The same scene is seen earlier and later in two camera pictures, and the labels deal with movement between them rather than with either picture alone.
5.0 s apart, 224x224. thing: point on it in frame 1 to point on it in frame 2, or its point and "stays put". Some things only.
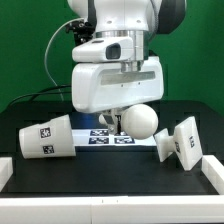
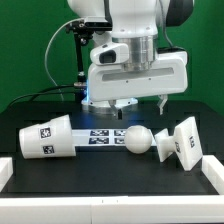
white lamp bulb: (140, 122) to (138, 139)
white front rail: (154, 209) stays put
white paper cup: (53, 138) stays put
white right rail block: (214, 171) stays put
